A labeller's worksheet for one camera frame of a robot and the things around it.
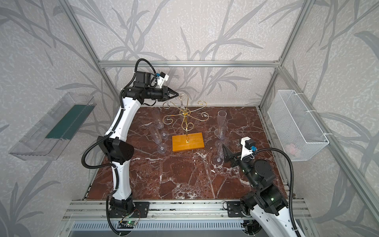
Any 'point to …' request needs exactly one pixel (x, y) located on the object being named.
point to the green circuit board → (130, 222)
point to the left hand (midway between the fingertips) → (179, 90)
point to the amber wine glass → (222, 140)
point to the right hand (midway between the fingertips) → (231, 138)
